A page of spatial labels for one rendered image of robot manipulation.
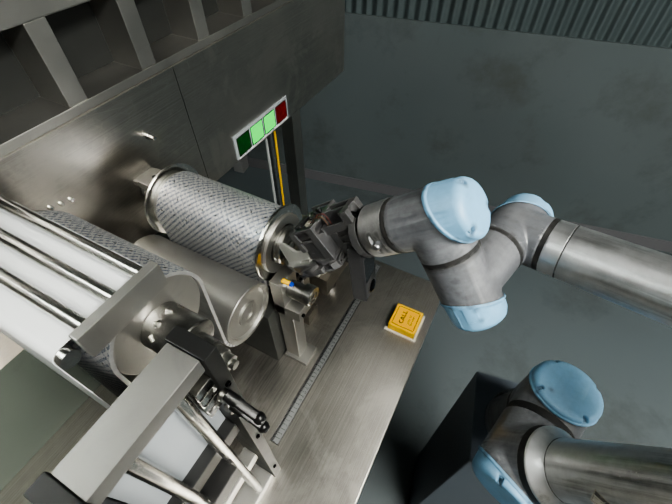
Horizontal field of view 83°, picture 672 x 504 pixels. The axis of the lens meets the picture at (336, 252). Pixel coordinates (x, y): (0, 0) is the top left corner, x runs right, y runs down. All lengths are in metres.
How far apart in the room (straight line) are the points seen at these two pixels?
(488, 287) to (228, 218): 0.43
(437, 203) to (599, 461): 0.38
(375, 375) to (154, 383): 0.64
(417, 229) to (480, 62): 1.82
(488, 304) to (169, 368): 0.35
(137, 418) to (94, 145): 0.53
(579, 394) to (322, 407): 0.50
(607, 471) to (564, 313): 1.83
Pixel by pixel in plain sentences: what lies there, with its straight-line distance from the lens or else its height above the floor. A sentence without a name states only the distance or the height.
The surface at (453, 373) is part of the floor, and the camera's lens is 1.99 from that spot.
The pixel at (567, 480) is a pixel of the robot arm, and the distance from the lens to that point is 0.66.
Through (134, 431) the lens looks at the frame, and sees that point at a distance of 0.38.
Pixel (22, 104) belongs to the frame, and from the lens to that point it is 0.82.
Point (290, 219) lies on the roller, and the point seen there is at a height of 1.29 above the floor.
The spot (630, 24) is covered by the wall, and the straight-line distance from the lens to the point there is 2.25.
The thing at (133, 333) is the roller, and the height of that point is 1.36.
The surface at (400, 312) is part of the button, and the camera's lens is 1.00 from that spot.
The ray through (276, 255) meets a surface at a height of 1.26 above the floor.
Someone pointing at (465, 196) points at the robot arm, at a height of 1.50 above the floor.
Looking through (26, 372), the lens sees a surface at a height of 1.09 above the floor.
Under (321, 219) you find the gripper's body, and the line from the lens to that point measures 0.55.
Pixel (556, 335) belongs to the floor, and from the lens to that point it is 2.30.
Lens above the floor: 1.77
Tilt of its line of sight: 50 degrees down
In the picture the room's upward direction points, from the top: straight up
